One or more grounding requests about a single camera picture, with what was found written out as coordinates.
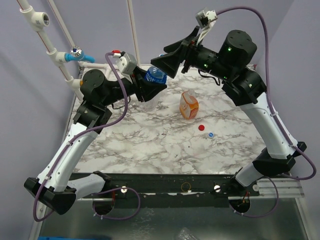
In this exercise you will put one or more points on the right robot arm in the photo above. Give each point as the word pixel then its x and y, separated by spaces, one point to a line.
pixel 246 89

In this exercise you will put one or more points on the blue faucet valve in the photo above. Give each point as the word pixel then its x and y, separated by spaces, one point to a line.
pixel 77 54

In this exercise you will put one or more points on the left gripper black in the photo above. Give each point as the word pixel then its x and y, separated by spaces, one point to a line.
pixel 141 87

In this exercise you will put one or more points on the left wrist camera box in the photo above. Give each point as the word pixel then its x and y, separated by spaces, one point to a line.
pixel 126 63

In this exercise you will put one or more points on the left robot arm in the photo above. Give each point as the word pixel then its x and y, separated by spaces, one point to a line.
pixel 53 187

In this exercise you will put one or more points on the red bottle cap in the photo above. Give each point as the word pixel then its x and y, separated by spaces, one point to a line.
pixel 201 127

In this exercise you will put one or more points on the white pvc pipe frame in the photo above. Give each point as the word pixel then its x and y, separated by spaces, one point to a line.
pixel 38 21

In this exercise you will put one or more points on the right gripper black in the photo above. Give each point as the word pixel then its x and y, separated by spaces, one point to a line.
pixel 188 53

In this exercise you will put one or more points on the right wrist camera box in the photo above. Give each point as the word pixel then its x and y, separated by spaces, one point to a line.
pixel 206 20

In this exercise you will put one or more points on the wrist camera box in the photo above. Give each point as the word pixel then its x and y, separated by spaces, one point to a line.
pixel 126 63
pixel 206 20

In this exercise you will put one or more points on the blue label water bottle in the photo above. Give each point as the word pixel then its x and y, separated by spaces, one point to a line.
pixel 155 76

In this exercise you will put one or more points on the blue white bottle cap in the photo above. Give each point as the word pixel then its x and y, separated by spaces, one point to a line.
pixel 211 135

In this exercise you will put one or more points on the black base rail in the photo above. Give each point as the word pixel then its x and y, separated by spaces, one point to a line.
pixel 177 190

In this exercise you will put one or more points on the orange plastic jar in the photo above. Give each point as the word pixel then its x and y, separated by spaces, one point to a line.
pixel 188 105

